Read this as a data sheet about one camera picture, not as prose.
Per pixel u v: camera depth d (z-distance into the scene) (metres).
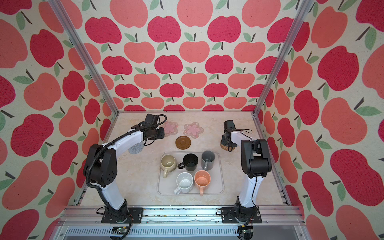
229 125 0.83
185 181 0.84
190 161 0.88
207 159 0.89
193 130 1.11
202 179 0.84
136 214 0.75
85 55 0.87
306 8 0.69
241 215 0.67
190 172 0.80
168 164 0.90
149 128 0.73
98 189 0.52
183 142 1.02
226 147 1.00
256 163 0.52
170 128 1.11
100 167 0.49
